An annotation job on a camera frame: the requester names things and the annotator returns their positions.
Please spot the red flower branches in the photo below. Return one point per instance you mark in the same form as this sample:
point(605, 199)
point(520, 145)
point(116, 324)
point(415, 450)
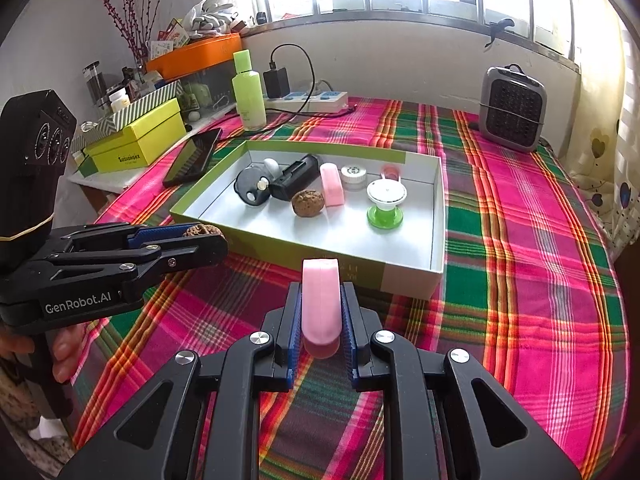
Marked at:
point(131, 40)

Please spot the pink green plaid blanket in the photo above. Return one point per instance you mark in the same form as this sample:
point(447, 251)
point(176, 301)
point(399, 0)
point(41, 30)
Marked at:
point(525, 285)

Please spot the black smartphone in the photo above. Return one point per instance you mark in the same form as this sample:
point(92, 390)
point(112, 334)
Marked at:
point(194, 157)

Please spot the black power adapter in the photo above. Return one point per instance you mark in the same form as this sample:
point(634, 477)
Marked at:
point(276, 82)

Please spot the clear plastic tank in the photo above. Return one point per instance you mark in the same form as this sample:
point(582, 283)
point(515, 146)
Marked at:
point(210, 92)

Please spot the person's left forearm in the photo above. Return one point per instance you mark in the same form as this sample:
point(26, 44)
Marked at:
point(20, 410)

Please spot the pink grey clip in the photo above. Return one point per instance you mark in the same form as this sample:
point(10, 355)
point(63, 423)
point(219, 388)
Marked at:
point(390, 171)

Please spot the small white bottle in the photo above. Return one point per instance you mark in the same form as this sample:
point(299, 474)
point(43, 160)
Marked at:
point(119, 100)

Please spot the heart print curtain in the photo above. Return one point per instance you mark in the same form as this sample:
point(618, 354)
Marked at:
point(605, 160)

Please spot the black round device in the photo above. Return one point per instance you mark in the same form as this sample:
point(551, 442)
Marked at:
point(250, 190)

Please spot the yellow green shoe box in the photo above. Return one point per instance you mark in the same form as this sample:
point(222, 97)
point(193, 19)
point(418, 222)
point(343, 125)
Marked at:
point(140, 145)

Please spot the green white cardboard box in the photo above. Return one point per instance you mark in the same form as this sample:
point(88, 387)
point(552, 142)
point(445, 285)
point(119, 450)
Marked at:
point(410, 280)

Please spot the white work gloves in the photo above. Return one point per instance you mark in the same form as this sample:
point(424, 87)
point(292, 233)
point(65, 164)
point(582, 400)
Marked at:
point(210, 12)

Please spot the dark glass jar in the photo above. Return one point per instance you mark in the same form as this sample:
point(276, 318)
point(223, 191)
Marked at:
point(95, 85)

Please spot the small grey heater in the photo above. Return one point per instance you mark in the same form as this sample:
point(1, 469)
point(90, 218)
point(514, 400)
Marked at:
point(512, 107)

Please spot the black battery charger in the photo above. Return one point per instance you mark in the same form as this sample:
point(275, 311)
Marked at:
point(292, 177)

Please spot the person's left hand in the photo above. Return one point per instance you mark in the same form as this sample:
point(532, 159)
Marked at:
point(67, 352)

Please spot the white blue power strip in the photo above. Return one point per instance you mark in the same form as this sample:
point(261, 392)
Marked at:
point(325, 100)

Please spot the orange plastic container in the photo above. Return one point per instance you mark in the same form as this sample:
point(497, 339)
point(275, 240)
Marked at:
point(200, 55)

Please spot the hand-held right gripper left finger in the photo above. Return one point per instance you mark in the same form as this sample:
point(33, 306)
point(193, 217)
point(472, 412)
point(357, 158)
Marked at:
point(295, 340)

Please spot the small white jar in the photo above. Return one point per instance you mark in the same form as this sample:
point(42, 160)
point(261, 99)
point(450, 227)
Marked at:
point(354, 176)

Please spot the dark green box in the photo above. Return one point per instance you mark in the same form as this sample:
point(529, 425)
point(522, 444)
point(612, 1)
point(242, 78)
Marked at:
point(86, 165)

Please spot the large pink clip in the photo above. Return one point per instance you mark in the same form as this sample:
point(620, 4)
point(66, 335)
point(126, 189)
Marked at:
point(322, 305)

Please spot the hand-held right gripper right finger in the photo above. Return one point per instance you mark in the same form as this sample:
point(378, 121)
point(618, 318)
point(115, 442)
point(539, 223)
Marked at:
point(348, 332)

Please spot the paper packets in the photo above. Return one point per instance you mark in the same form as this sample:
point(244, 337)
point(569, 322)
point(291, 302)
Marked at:
point(167, 40)

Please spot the white green suction mount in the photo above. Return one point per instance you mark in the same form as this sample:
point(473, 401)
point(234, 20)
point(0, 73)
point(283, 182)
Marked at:
point(385, 200)

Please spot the light green bottle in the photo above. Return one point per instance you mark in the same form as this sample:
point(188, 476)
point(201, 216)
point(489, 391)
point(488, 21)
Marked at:
point(249, 95)

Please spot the brown walnut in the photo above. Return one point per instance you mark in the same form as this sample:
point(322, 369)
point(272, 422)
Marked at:
point(202, 232)
point(307, 203)

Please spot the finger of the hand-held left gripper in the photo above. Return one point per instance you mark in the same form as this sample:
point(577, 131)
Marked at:
point(190, 252)
point(150, 234)

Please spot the green white striped box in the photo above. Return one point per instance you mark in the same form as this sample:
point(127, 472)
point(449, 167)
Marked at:
point(150, 97)

